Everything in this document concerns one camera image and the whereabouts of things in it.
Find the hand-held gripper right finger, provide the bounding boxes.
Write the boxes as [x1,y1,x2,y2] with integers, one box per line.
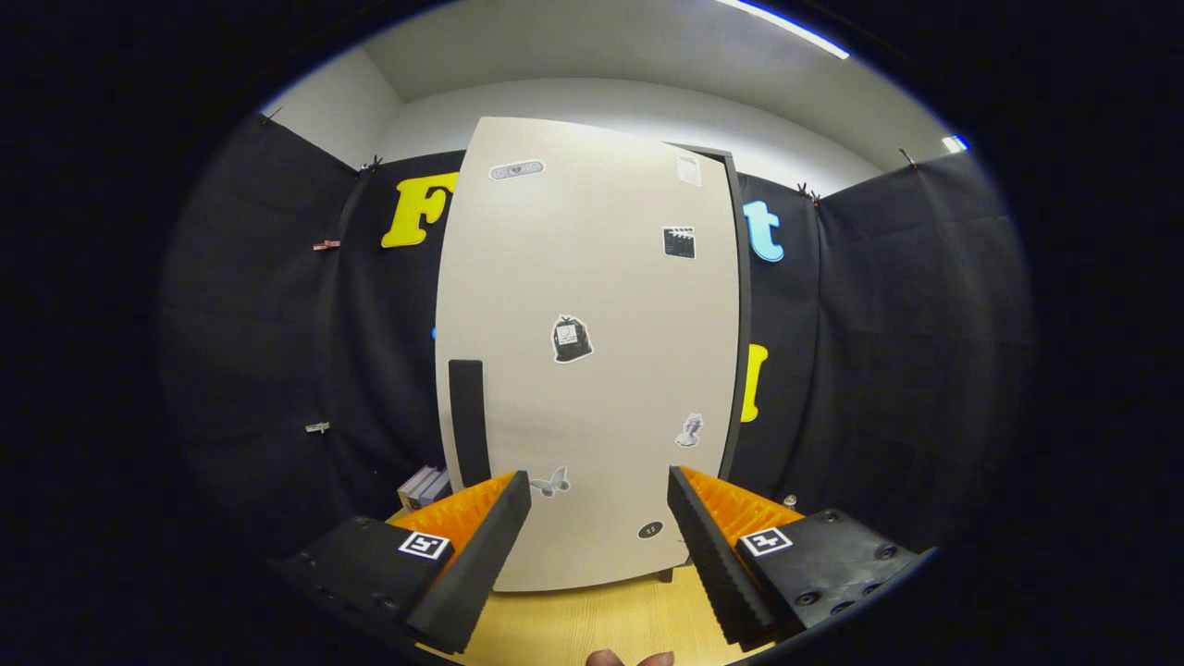
[666,465,929,650]

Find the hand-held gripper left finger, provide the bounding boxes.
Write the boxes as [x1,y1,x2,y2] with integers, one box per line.
[273,470,534,656]

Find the dark grey shoe cabinet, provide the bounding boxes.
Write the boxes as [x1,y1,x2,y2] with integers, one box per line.
[661,142,753,584]

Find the beige shoe cabinet door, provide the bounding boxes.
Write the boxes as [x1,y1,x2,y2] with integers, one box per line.
[434,116,742,594]

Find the white book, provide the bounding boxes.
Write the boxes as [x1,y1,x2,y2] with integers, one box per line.
[398,465,436,510]

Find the black backdrop cloth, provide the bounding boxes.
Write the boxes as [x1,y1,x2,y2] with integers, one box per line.
[157,109,1033,558]

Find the long ceiling light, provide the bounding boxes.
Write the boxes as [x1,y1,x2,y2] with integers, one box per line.
[714,0,851,61]

